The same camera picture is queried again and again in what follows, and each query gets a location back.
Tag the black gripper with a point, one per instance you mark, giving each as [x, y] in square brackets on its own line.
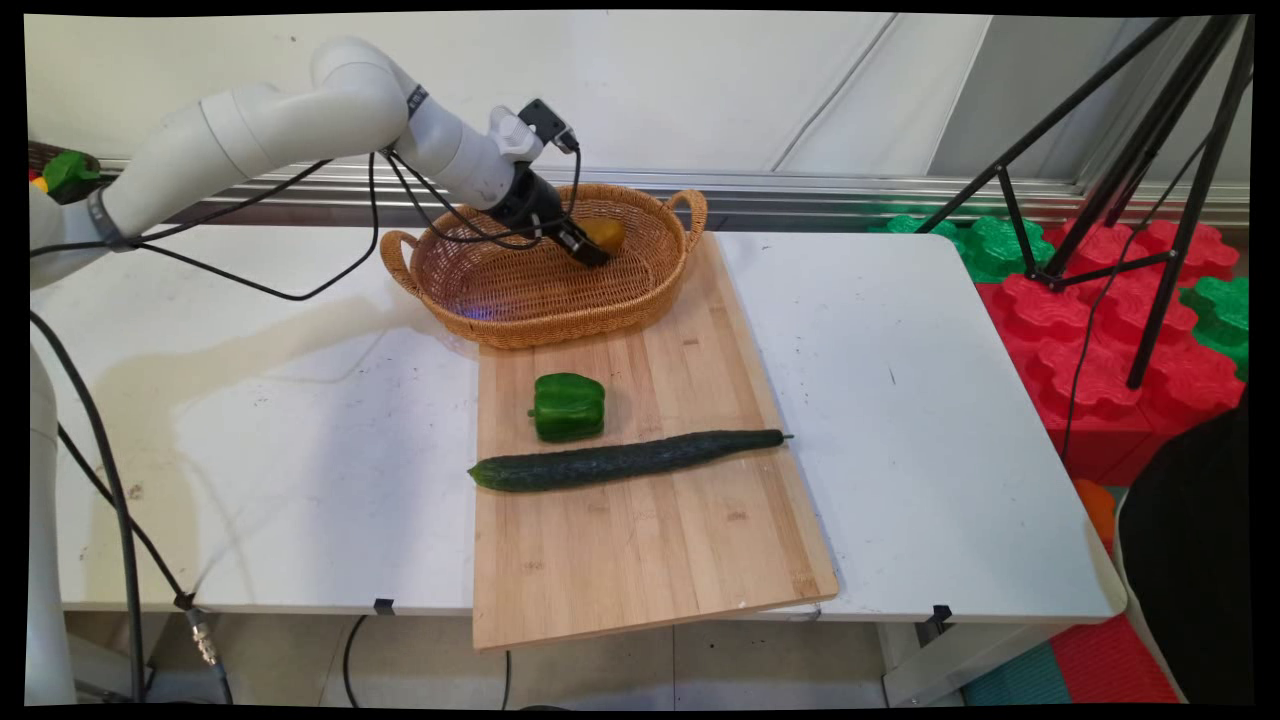
[530, 205]

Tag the yellow-brown potato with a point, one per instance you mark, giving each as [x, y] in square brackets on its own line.
[607, 233]

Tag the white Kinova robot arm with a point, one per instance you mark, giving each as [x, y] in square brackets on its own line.
[300, 110]

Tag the woven wicker basket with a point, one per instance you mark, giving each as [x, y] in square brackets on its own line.
[540, 295]

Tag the green bell pepper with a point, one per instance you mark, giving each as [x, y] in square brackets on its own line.
[568, 408]

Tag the long dark green cucumber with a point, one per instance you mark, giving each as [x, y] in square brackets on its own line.
[620, 461]

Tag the bamboo cutting board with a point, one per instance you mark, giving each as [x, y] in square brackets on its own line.
[640, 550]

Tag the green foam block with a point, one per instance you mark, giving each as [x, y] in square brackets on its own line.
[1222, 315]
[990, 245]

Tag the green toy vegetable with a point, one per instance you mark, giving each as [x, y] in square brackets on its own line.
[68, 172]

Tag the white table leg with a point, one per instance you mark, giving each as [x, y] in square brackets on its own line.
[950, 665]

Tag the orange foam piece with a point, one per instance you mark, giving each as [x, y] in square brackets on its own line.
[1098, 510]

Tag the teal floor mat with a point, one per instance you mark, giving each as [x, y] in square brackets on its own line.
[1020, 680]

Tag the red floor mat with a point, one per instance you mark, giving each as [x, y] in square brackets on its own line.
[1110, 665]

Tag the large black rounded object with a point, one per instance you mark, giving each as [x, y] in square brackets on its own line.
[1190, 560]

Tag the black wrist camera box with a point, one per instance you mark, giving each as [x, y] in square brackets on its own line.
[545, 122]

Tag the aluminium wall rail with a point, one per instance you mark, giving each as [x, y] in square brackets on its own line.
[800, 190]

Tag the black camera tripod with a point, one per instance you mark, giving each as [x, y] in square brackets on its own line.
[1165, 130]

